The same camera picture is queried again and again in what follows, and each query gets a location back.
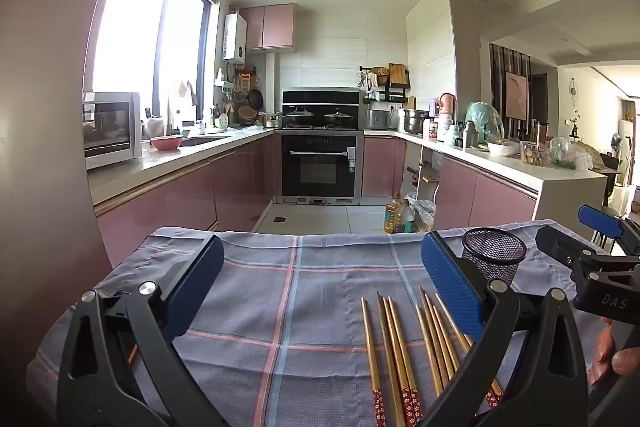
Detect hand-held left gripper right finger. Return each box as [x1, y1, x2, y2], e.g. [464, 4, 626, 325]
[420, 231, 590, 427]

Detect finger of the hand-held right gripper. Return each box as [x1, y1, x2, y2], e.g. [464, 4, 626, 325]
[535, 225, 601, 270]
[579, 205, 640, 255]

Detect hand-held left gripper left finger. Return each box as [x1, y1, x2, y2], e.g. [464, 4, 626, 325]
[56, 234, 231, 427]

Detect black mesh holder cup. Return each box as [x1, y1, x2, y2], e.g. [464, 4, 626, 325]
[461, 227, 528, 288]

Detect bunch of wooden chopsticks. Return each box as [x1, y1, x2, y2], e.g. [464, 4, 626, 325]
[361, 289, 506, 427]

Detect person's right hand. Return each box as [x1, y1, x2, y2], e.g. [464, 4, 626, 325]
[587, 318, 640, 388]

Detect clear plastic bag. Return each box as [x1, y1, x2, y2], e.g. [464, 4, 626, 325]
[406, 194, 436, 233]

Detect crumpled clear plastic bags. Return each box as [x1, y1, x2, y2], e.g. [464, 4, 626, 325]
[550, 137, 593, 170]

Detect pink base cabinets short run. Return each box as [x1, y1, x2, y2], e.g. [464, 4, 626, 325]
[362, 134, 541, 233]

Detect pink base cabinets long run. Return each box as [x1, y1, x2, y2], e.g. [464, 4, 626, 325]
[95, 129, 276, 268]

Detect glass jar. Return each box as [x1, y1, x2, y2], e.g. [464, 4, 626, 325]
[520, 142, 546, 166]

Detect grey checked tablecloth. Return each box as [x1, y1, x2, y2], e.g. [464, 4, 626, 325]
[25, 219, 626, 427]

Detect white bowl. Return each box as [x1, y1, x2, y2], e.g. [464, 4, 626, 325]
[487, 141, 521, 158]

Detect green plastic bag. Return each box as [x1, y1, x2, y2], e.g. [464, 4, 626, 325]
[466, 102, 503, 145]

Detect pink bowl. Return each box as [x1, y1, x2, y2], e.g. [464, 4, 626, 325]
[150, 134, 184, 152]

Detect steel stock pot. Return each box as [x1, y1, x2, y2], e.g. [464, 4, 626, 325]
[404, 108, 430, 135]

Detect black built-in stove oven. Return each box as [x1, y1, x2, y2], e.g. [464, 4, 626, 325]
[281, 88, 365, 204]

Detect white countertop oven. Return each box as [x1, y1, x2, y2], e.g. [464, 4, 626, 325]
[82, 92, 143, 170]

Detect black lidded wok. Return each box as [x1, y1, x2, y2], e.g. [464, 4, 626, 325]
[285, 107, 316, 128]
[324, 109, 356, 128]

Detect kitchen window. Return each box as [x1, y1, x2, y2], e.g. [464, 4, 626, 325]
[92, 0, 221, 118]

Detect wall picture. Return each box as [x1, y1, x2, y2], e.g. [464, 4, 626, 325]
[505, 72, 530, 120]

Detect black wall rack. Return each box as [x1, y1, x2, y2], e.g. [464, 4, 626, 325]
[359, 64, 412, 104]

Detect white wall water heater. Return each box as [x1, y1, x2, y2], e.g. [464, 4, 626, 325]
[222, 13, 248, 61]

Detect pink wall cabinet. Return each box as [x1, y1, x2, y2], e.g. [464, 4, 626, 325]
[239, 4, 296, 52]

